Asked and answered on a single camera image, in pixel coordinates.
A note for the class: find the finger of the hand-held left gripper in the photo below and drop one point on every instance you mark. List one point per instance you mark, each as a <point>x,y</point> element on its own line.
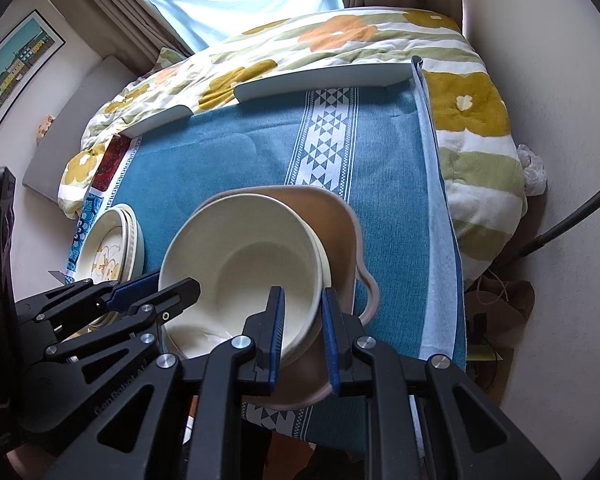
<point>170,300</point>
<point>130,290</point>

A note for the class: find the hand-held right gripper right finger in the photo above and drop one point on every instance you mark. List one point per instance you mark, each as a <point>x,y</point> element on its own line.
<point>330,340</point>

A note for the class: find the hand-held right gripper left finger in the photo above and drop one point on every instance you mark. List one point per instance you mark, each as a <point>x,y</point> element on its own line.
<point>276,340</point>

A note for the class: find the small plate with cartoon print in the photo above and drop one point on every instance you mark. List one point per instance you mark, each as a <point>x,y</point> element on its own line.
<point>105,255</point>

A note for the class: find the plain white plate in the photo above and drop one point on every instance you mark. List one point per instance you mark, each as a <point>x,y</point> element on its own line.
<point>132,245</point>

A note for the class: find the cream bowl with cartoon print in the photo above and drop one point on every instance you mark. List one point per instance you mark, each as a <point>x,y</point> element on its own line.
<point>324,265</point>

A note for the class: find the plain cream bowl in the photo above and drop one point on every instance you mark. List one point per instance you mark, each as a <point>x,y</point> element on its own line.
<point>240,260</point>

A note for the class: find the colourful patterned cloth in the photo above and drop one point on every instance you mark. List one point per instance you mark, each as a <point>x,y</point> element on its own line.
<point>111,162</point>

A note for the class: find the grey foam board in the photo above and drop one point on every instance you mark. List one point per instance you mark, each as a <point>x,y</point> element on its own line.
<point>65,150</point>

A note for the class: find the teal woven cloth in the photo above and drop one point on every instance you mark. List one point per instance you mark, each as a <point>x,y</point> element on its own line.
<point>230,160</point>

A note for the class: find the brown paper bag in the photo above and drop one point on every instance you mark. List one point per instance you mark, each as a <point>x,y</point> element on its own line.
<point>505,305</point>

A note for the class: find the white plastic bag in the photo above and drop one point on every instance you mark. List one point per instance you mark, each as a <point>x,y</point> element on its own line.
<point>532,170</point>

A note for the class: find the floral quilt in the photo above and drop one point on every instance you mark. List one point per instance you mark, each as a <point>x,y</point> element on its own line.
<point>470,110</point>

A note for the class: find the light blue sheer curtain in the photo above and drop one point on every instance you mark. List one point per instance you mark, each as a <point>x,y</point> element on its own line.
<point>245,0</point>

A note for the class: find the short white table rail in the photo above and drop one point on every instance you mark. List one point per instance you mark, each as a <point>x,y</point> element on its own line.
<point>157,121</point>

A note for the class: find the wall poster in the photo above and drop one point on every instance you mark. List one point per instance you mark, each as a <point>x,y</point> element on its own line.
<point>17,67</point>

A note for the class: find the long white table rail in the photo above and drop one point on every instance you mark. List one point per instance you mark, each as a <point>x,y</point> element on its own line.
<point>330,77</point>

